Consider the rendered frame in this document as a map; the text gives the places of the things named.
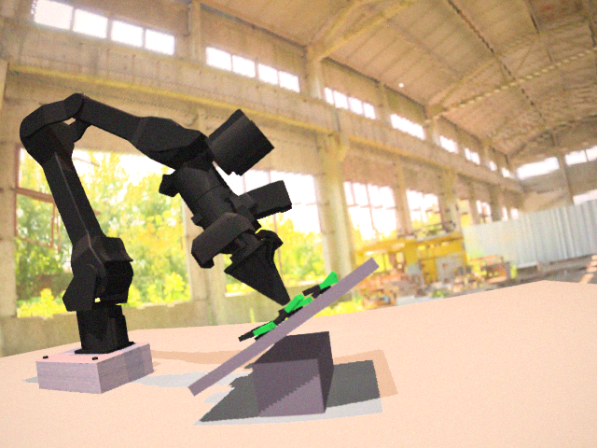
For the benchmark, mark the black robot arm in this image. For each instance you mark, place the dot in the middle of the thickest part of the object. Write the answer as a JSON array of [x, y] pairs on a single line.
[[100, 264]]

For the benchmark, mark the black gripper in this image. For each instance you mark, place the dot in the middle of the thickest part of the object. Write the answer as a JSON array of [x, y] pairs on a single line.
[[227, 232]]

